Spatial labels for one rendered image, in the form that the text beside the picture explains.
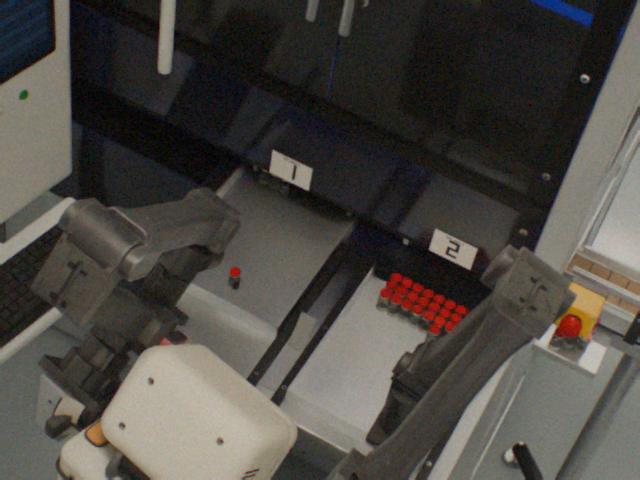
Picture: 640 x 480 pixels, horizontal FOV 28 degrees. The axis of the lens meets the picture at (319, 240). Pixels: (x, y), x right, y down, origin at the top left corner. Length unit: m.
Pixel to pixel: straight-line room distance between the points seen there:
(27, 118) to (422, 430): 1.09
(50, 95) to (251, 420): 1.00
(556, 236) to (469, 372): 0.64
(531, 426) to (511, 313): 1.84
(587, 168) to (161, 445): 0.85
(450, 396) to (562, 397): 1.87
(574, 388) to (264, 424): 1.96
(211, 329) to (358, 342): 0.27
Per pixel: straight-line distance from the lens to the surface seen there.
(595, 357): 2.44
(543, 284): 1.62
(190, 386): 1.63
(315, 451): 3.04
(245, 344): 2.30
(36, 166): 2.53
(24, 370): 3.32
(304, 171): 2.37
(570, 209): 2.15
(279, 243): 2.45
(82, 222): 1.49
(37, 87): 2.39
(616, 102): 1.99
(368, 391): 2.27
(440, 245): 2.33
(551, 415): 3.44
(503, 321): 1.58
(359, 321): 2.36
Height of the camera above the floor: 2.75
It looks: 49 degrees down
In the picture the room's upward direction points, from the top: 12 degrees clockwise
